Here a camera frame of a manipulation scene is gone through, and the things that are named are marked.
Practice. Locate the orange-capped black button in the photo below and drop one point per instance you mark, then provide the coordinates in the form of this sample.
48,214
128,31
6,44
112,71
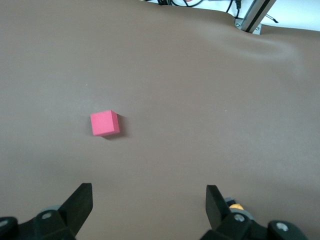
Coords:
236,207

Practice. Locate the aluminium camera post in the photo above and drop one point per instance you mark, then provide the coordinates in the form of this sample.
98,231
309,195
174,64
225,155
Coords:
257,15

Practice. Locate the pink foam cube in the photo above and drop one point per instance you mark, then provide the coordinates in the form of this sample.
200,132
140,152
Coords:
103,123

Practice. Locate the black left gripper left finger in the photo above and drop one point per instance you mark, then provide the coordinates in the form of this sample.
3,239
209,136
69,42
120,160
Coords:
72,215

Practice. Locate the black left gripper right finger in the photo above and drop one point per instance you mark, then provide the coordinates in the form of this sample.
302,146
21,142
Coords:
220,220

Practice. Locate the brown table mat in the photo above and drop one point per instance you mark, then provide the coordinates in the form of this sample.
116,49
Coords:
160,75

